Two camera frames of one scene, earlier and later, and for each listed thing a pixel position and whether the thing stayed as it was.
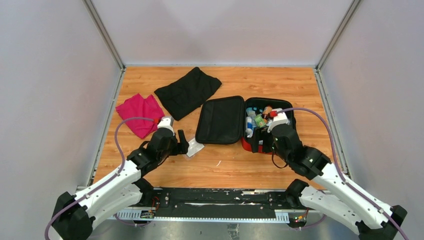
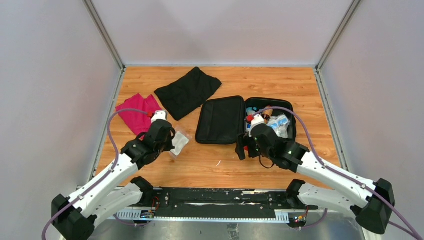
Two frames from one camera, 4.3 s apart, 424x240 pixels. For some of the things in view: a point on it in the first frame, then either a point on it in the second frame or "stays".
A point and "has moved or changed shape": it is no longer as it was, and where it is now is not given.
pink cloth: (137, 106) stays
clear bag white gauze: (194, 147) has moved or changed shape
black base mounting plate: (219, 201) stays
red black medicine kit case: (236, 119) stays
